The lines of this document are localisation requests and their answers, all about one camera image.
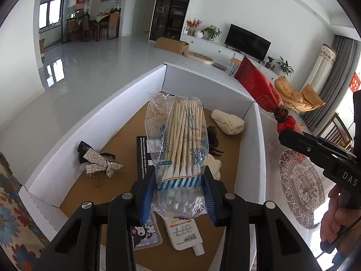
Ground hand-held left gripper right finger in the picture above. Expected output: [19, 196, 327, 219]
[201, 165, 322, 271]

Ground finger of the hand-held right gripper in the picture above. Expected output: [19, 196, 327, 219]
[302, 134, 354, 160]
[279, 129, 339, 175]

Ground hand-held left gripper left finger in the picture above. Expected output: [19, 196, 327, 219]
[32, 165, 155, 271]

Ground clear cartoon plastic case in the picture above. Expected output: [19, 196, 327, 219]
[130, 213, 163, 251]

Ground large cream knit glove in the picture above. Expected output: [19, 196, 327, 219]
[207, 154, 222, 180]

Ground white tube bottle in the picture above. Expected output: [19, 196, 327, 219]
[164, 216, 205, 257]

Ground black box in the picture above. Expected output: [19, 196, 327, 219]
[136, 136, 158, 181]

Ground rhinestone bow hair clip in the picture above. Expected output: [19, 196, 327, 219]
[78, 140, 125, 187]

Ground black lace hair claw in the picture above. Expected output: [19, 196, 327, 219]
[207, 126, 224, 159]

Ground cotton swab bag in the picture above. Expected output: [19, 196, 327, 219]
[139, 91, 208, 219]

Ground red gift pouch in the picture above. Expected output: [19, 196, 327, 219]
[235, 56, 303, 134]

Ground white cardboard box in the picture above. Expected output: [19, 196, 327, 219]
[18, 61, 267, 271]

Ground person's right hand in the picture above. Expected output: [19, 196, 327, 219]
[320, 186, 359, 245]

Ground wooden chair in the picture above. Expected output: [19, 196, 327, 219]
[319, 113, 354, 150]

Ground tan lounge chair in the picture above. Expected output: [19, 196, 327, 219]
[274, 76, 325, 116]

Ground grey curtain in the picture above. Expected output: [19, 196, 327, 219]
[303, 35, 361, 132]

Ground covered standing air conditioner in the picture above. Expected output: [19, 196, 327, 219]
[303, 44, 337, 93]

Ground broad leaf potted plant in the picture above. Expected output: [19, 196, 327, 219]
[276, 56, 294, 77]

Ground wooden bench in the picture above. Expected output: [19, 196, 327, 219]
[230, 57, 246, 77]

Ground black television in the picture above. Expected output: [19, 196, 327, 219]
[225, 24, 272, 60]

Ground floral printed cloth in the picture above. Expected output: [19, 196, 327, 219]
[0, 152, 50, 263]

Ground round cat scratcher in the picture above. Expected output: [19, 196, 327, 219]
[183, 50, 214, 65]

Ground white television cabinet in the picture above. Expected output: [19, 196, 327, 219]
[180, 33, 280, 82]

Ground bushy green potted plant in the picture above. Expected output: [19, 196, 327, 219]
[201, 25, 222, 40]

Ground red flower arrangement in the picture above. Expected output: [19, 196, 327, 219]
[186, 19, 203, 37]

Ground brown cardboard box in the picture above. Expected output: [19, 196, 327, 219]
[156, 37, 189, 55]

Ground tall dark display cabinet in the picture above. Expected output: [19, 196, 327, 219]
[149, 0, 196, 42]

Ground dining table and chairs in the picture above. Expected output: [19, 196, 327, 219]
[66, 8, 122, 42]

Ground white door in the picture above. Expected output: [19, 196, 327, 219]
[132, 0, 151, 33]

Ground glass balcony door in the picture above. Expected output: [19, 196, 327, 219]
[38, 0, 92, 46]

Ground red wall hanging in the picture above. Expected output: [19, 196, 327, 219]
[350, 72, 361, 92]

